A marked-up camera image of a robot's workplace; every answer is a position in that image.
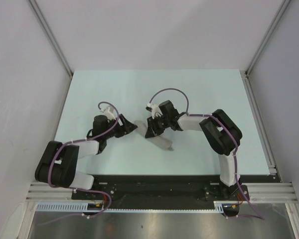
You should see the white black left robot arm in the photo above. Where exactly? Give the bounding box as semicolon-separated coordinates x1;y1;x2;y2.
34;114;138;199

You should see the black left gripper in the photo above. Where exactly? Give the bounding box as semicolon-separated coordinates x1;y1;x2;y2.
103;114;137;139

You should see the aluminium rail right front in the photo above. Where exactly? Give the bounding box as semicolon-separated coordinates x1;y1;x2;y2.
246;183;298;204

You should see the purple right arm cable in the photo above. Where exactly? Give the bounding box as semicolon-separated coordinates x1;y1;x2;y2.
148;88;265;221

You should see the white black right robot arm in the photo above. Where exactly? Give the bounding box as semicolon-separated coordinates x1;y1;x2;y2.
145;100;242;200

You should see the aluminium rail left front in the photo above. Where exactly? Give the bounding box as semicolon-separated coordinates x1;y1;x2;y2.
26;182;76;201

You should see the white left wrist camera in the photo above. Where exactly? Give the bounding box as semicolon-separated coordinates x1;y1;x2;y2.
100;106;116;120

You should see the grey cloth napkin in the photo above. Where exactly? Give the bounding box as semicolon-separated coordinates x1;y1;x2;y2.
134;120;174;151

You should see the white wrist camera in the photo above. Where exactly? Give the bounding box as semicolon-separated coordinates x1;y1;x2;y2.
100;106;116;120
146;103;161;119

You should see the white slotted cable duct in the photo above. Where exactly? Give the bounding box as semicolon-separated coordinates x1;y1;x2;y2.
36;202;223;213

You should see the aluminium frame post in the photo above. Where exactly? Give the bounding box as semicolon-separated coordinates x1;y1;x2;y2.
245;0;294;77
26;0;74;79

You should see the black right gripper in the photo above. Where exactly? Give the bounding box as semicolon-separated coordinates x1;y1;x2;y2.
146;115;169;139

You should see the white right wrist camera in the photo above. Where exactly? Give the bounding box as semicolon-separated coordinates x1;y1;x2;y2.
146;103;161;119

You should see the right aluminium frame post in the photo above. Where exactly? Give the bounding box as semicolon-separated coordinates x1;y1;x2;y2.
245;0;294;77

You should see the aluminium rail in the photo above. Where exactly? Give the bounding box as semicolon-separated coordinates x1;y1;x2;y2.
246;183;298;204
26;182;76;201

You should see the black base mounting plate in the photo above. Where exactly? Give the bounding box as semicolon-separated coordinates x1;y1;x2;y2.
40;173;282;216

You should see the left aluminium frame post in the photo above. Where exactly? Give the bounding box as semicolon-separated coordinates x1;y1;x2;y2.
26;0;74;79

